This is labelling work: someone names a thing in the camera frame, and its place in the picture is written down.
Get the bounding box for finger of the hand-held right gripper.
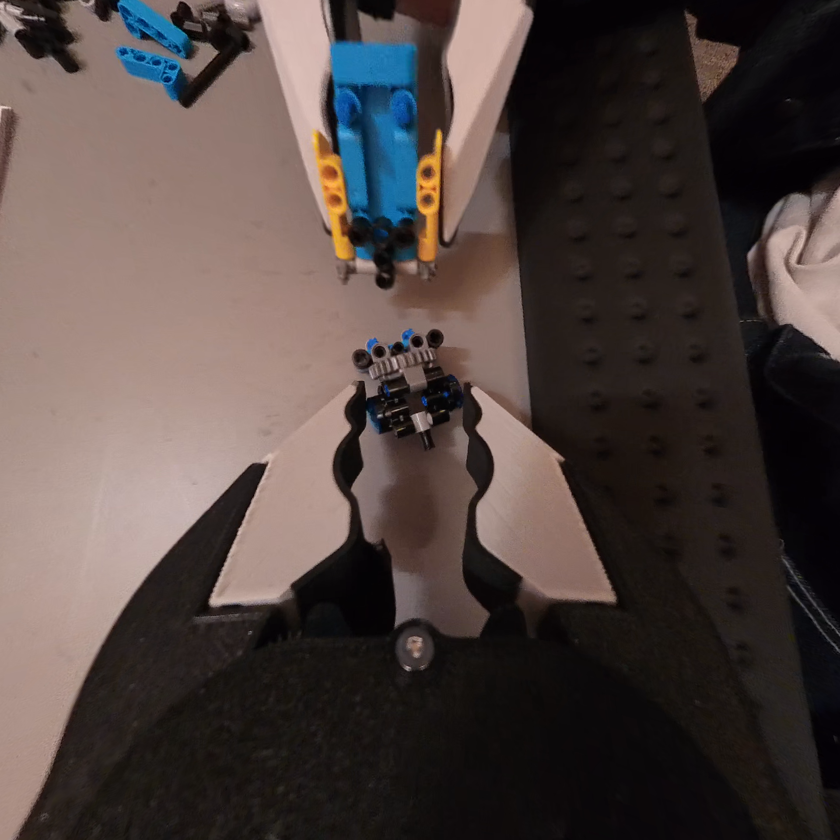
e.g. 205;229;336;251
259;0;336;237
437;0;535;248

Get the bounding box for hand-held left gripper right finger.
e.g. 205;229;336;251
466;385;618;609

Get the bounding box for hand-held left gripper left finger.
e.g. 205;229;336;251
210;384;368;613

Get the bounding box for blue yellow brick assembly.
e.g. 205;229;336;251
313;42;445;287

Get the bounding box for black gear brick assembly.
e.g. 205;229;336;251
352;329;467;454

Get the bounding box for grey desk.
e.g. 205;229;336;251
0;0;532;840

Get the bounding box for pile of small brick parts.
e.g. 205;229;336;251
0;0;263;109

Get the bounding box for black studded mat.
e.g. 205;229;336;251
506;0;821;840

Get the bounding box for person's denim jacket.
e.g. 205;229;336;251
689;0;840;788

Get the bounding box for person's white shirt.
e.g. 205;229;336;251
746;178;840;362

